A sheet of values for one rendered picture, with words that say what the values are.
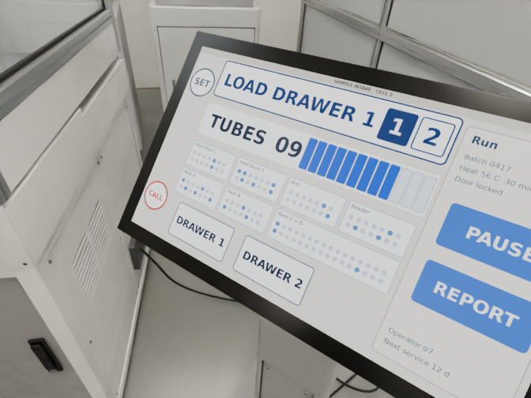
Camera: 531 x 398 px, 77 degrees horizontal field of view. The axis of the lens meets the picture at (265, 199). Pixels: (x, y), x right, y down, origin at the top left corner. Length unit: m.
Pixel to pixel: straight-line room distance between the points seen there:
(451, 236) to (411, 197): 0.05
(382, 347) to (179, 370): 1.15
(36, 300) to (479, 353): 0.78
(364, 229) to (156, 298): 1.37
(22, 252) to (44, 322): 0.24
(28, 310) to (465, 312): 0.82
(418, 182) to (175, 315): 1.35
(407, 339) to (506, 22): 0.94
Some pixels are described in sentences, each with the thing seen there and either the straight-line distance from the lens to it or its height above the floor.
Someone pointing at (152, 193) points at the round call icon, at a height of 1.02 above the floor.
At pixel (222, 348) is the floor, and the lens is 1.49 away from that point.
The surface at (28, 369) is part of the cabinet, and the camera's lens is 1.14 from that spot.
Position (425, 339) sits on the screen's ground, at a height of 1.01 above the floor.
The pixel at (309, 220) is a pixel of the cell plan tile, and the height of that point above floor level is 1.06.
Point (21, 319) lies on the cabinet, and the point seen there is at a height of 0.62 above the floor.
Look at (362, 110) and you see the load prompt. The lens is 0.40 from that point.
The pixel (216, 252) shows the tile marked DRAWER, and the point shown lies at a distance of 0.43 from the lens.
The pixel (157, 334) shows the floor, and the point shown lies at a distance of 1.56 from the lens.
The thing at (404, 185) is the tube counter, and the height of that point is 1.11.
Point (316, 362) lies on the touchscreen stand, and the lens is 0.65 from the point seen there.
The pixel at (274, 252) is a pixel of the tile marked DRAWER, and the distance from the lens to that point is 0.40.
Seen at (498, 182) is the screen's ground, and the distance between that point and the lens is 0.38.
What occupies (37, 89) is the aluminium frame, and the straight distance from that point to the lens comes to 0.84.
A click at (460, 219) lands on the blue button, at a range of 0.37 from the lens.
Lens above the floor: 1.31
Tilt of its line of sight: 38 degrees down
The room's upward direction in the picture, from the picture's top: 3 degrees clockwise
